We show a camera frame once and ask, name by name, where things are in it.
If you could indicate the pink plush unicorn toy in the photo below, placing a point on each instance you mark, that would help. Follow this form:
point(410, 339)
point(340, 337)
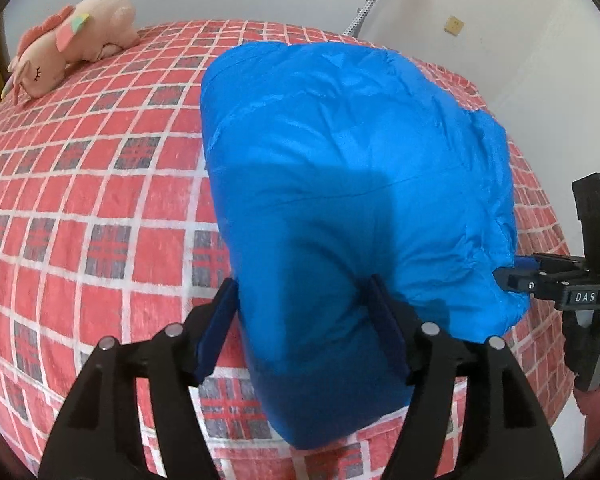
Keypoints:
point(88, 31)

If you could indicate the black gloved right hand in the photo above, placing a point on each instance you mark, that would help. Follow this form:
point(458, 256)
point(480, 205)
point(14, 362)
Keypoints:
point(582, 347)

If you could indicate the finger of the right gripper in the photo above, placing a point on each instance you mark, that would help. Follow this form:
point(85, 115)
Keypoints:
point(519, 280)
point(526, 263)

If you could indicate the yellow wall socket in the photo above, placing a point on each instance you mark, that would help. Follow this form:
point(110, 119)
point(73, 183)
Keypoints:
point(453, 26)

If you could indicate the pink sleeved right forearm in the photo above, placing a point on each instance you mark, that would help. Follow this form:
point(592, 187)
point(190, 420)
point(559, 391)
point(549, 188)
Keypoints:
point(597, 419)

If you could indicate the blue puffer jacket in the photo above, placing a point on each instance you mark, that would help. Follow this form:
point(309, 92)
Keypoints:
point(330, 164)

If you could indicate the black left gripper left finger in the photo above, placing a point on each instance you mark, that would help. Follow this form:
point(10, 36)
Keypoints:
point(123, 389)

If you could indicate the red plaid bed cover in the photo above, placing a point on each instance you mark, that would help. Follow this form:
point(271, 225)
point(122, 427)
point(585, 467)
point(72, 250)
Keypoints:
point(107, 228)

